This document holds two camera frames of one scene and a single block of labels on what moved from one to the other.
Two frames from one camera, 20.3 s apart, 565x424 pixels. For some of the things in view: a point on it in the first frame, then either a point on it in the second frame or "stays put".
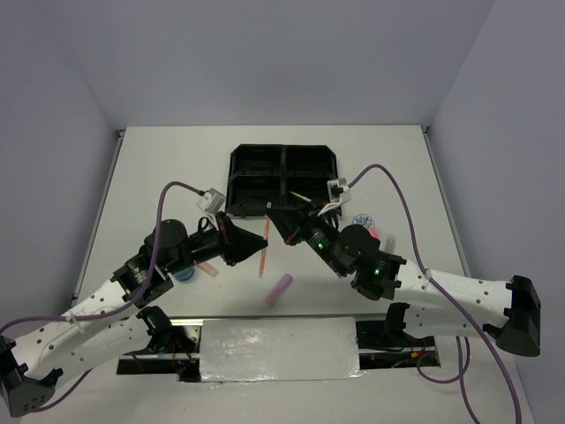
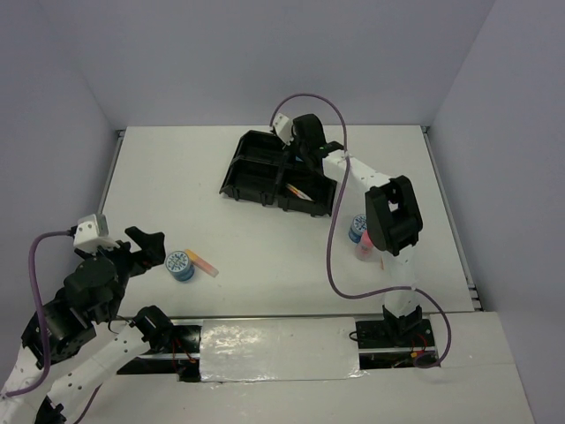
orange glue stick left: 208,268 stays put
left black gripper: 243,243 to 152,253
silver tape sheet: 279,349 stays put
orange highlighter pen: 263,263 to 298,194
